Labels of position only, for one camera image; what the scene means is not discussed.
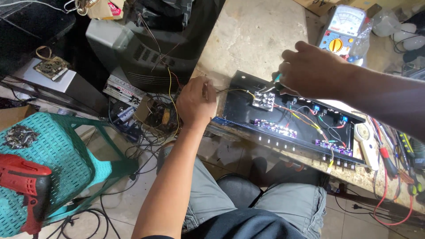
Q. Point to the person's right hand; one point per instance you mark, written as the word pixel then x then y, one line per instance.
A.
pixel 315 74

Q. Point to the person's left hand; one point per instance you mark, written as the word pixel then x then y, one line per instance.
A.
pixel 196 104

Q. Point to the person's right fingers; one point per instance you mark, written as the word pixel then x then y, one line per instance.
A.
pixel 288 69

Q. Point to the teal black soldering iron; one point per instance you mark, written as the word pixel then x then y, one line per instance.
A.
pixel 275 81

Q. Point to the white capacitor circuit board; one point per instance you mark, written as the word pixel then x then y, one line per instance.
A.
pixel 264 100

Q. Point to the black metal amplifier chassis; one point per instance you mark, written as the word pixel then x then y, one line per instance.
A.
pixel 292 119

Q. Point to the long purple circuit board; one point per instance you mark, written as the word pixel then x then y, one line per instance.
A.
pixel 275 128

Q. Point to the blue yellow analog multimeter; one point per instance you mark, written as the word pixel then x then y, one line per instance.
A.
pixel 342 31

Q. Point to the short purple circuit board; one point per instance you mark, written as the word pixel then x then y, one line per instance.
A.
pixel 333 146

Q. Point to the white handheld magnifier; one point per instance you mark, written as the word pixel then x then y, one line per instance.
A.
pixel 367 142

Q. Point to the clear plastic bag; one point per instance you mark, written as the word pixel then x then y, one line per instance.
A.
pixel 385 21

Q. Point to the white light bulbs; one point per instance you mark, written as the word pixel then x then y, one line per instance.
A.
pixel 406 36

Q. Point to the black chair seat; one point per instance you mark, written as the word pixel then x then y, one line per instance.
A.
pixel 239 191

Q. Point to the person's grey shorts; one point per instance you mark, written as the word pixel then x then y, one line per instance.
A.
pixel 298 202

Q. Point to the copper wound transformer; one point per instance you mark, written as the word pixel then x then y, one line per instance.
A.
pixel 161 116

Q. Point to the grey CRT television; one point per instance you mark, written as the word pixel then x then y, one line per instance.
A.
pixel 146 49

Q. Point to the yellow black screwdriver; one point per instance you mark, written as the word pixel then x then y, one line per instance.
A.
pixel 409 156

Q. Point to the black power plug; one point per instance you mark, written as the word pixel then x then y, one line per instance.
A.
pixel 357 206

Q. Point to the person's black shirt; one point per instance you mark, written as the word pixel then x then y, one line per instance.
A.
pixel 242 225

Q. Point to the stack of disc players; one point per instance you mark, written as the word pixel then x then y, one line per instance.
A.
pixel 123 89

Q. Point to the torn cardboard packet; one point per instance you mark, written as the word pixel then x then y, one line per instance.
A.
pixel 103 8

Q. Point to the black speaker cabinet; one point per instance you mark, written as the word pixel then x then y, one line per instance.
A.
pixel 66 89

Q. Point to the green circuit board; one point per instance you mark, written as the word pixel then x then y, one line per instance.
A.
pixel 51 67

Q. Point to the teal plastic stool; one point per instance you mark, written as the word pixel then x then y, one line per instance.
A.
pixel 63 166

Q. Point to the pile of metal screws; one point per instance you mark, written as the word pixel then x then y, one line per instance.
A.
pixel 20 136

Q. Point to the brown cardboard box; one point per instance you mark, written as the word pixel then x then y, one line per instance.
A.
pixel 13 114

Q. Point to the red electric drill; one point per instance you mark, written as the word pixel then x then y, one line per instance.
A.
pixel 26 186

